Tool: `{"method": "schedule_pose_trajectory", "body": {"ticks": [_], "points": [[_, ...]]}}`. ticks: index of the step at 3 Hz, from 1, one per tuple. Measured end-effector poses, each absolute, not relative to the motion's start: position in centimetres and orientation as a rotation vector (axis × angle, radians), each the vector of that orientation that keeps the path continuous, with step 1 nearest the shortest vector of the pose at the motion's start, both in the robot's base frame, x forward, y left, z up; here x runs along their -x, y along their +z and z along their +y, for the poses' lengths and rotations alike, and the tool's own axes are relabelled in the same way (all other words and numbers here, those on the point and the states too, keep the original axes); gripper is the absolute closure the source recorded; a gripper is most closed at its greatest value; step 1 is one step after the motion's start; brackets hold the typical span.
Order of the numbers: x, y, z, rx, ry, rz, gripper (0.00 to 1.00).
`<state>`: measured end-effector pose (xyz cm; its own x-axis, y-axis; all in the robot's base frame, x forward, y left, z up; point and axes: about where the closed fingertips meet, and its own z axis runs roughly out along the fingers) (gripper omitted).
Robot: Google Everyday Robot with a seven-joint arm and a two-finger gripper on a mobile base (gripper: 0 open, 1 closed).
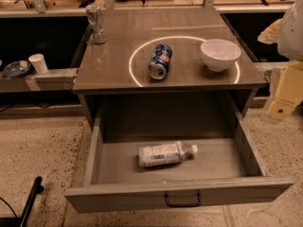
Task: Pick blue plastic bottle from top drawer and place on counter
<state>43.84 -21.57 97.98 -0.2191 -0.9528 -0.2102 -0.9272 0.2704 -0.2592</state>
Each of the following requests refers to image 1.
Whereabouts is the clear plastic bottle blue label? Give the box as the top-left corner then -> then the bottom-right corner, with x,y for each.
138,141 -> 198,167

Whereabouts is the blue soda can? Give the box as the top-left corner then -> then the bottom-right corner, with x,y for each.
149,44 -> 172,79

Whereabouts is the dark round plate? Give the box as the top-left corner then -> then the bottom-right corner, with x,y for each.
3,61 -> 31,79

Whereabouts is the black drawer handle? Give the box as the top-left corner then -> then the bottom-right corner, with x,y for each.
164,192 -> 202,208

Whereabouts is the open grey top drawer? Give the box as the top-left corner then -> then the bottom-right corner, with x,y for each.
65,91 -> 294,213

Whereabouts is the grey cabinet with counter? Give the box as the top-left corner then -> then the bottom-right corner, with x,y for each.
73,8 -> 265,125

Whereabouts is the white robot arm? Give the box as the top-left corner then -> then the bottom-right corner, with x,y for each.
258,0 -> 303,122

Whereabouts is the white ceramic bowl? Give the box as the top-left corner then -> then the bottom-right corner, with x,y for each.
201,39 -> 241,72

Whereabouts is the black stand on floor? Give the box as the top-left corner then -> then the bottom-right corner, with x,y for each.
0,176 -> 44,227

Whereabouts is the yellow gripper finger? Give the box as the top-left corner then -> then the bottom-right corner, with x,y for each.
258,19 -> 281,44
265,61 -> 303,122

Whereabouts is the silver metal can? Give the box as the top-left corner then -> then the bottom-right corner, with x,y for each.
86,4 -> 106,44

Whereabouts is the low side shelf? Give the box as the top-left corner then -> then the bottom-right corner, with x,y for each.
0,68 -> 79,93

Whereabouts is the white paper cup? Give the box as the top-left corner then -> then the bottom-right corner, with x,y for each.
28,54 -> 48,74

